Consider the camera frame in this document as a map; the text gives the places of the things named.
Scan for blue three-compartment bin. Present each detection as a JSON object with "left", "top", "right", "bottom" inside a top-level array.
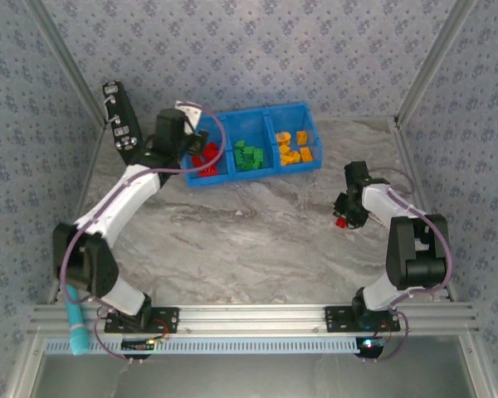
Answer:
[{"left": 181, "top": 101, "right": 324, "bottom": 190}]

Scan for small circuit board with LED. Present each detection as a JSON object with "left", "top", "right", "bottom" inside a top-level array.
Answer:
[
  {"left": 120, "top": 337, "right": 157, "bottom": 353},
  {"left": 354, "top": 336, "right": 385, "bottom": 353}
]

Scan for teal tube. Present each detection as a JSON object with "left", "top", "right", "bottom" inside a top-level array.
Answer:
[{"left": 64, "top": 284, "right": 88, "bottom": 356}]

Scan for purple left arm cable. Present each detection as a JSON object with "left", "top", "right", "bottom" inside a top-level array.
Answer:
[{"left": 57, "top": 100, "right": 227, "bottom": 366}]

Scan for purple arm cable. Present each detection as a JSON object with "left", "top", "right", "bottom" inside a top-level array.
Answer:
[
  {"left": 371, "top": 165, "right": 453, "bottom": 362},
  {"left": 57, "top": 100, "right": 227, "bottom": 366}
]

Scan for aluminium side rail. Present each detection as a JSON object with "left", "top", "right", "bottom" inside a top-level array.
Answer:
[
  {"left": 389, "top": 118, "right": 457, "bottom": 302},
  {"left": 47, "top": 122, "right": 109, "bottom": 303}
]

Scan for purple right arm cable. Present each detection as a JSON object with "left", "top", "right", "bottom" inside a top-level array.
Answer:
[{"left": 371, "top": 165, "right": 453, "bottom": 362}]

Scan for aluminium frame post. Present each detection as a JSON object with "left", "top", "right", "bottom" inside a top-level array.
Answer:
[
  {"left": 22, "top": 0, "right": 107, "bottom": 125},
  {"left": 393, "top": 0, "right": 481, "bottom": 125}
]

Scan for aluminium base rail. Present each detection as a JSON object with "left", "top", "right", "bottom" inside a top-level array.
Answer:
[{"left": 28, "top": 301, "right": 481, "bottom": 337}]

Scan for slotted white cable duct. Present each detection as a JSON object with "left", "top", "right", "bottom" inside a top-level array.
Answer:
[{"left": 43, "top": 336, "right": 358, "bottom": 356}]

